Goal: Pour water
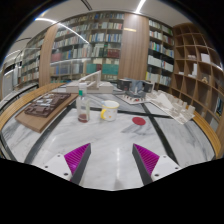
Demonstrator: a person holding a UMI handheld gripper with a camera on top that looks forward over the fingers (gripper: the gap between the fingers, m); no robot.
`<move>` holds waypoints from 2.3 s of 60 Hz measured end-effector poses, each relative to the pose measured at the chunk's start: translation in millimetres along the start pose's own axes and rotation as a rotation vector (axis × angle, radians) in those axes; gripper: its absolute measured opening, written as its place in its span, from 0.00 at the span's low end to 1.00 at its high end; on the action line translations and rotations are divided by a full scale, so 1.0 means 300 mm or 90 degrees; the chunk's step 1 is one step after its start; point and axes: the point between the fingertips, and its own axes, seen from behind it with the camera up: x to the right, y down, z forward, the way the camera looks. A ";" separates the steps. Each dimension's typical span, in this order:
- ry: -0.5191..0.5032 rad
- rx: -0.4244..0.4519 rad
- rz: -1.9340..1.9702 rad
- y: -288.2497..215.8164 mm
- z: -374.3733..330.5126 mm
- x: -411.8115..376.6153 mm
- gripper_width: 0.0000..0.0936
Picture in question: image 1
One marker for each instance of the flat round red coaster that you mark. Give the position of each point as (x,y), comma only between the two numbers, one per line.
(139,121)

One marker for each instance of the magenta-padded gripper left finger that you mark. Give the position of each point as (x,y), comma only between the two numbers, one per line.
(79,159)

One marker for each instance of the white terrain architectural model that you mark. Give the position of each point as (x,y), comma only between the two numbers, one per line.
(170,105)

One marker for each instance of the wide bookshelf full of books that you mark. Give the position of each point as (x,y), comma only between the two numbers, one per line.
(90,50)

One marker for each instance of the straight ceiling light strip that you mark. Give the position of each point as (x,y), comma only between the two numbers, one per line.
(140,6)

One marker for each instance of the beige ramp architectural model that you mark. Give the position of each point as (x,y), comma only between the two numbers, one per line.
(91,85)

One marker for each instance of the narrow bookshelf full of books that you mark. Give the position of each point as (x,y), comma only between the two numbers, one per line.
(160,56)

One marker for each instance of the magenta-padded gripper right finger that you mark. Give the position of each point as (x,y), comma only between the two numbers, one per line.
(146,160)

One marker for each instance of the clear plastic bottle green label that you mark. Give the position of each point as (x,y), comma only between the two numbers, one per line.
(83,106)

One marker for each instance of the wooden cubby shelf unit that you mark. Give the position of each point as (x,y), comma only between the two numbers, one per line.
(196,73)

